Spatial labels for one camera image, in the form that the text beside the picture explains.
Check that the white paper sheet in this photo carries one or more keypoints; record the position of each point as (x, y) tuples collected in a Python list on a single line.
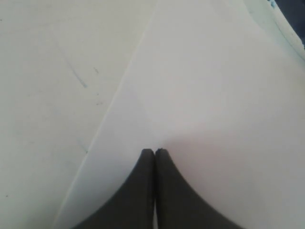
[(225, 95)]

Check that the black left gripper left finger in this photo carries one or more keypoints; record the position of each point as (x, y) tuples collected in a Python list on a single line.
[(132, 206)]

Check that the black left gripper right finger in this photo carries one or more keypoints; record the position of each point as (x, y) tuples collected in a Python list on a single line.
[(178, 206)]

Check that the white square paint dish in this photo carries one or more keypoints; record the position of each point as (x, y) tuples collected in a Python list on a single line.
[(288, 15)]

